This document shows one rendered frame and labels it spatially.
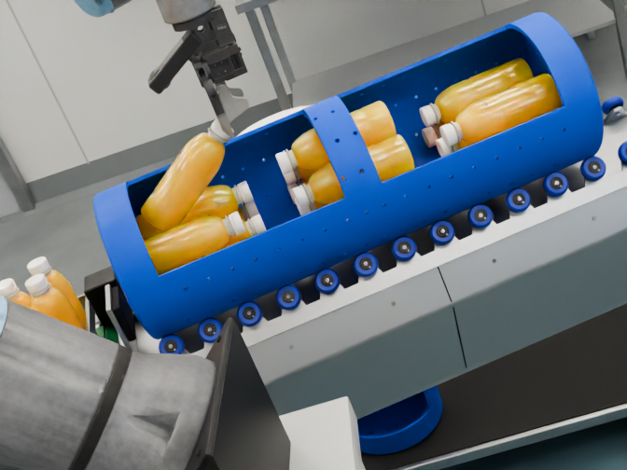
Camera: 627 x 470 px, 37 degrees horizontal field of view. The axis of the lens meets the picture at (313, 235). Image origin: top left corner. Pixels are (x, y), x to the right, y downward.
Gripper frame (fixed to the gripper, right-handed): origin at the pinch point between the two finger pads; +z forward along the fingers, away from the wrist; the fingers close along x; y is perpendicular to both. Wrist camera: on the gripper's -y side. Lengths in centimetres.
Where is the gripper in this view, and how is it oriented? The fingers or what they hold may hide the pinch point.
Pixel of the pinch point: (224, 128)
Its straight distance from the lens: 165.9
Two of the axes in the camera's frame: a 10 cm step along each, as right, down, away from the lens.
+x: -2.2, -4.0, 8.9
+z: 3.2, 8.3, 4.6
